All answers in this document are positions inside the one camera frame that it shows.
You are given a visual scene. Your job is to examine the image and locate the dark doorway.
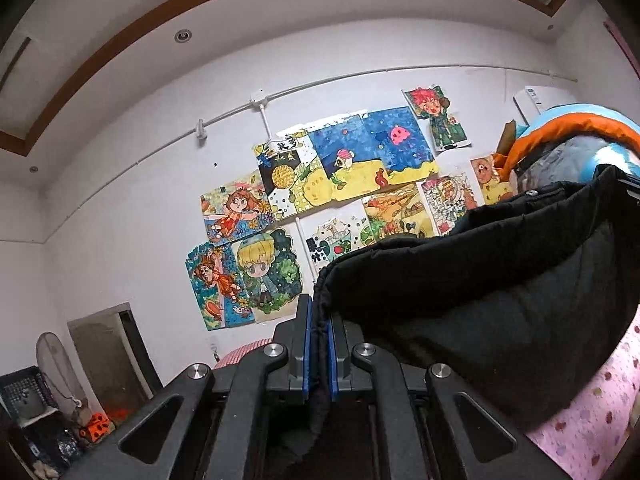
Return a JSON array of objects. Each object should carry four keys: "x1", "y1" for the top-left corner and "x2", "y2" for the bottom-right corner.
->
[{"x1": 67, "y1": 302, "x2": 164, "y2": 413}]

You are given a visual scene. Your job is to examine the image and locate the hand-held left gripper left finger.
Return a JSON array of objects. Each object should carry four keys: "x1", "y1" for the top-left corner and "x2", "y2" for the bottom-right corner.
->
[{"x1": 62, "y1": 294, "x2": 313, "y2": 480}]

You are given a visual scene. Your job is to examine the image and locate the orange dotted cube toy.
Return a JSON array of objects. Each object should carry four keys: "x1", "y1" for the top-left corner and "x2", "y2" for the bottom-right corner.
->
[{"x1": 78, "y1": 412, "x2": 112, "y2": 444}]

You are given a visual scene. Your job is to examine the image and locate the white air conditioner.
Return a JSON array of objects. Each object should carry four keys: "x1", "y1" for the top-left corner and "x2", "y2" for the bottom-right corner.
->
[{"x1": 513, "y1": 84, "x2": 577, "y2": 127}]

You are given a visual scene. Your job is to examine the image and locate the group of colourful wall drawings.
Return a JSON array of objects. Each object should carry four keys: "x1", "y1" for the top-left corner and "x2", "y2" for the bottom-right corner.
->
[{"x1": 185, "y1": 84, "x2": 516, "y2": 332}]

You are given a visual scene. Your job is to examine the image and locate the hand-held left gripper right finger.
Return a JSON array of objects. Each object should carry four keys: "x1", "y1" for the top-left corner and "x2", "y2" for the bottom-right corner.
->
[{"x1": 325, "y1": 310, "x2": 571, "y2": 480}]

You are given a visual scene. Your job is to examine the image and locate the red checked bed sheet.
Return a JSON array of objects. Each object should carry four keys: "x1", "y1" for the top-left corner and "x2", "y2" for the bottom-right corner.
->
[{"x1": 214, "y1": 339, "x2": 273, "y2": 370}]

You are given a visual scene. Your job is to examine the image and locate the pink apple-print blanket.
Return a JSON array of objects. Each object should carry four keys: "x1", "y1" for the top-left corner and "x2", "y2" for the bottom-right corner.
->
[{"x1": 525, "y1": 305, "x2": 640, "y2": 480}]

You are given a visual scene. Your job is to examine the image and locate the white wall conduit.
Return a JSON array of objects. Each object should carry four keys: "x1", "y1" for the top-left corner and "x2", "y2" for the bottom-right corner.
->
[{"x1": 42, "y1": 62, "x2": 578, "y2": 233}]

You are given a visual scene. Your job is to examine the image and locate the black plastic crate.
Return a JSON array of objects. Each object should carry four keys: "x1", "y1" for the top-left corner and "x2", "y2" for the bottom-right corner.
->
[{"x1": 0, "y1": 366, "x2": 57, "y2": 422}]

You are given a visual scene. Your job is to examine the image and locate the grey standing fan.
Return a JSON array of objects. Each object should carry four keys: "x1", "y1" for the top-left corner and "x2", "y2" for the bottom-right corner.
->
[{"x1": 36, "y1": 332, "x2": 87, "y2": 413}]

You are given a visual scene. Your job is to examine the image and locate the black padded jacket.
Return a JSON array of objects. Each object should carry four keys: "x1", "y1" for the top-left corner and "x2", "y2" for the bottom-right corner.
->
[{"x1": 307, "y1": 164, "x2": 640, "y2": 433}]

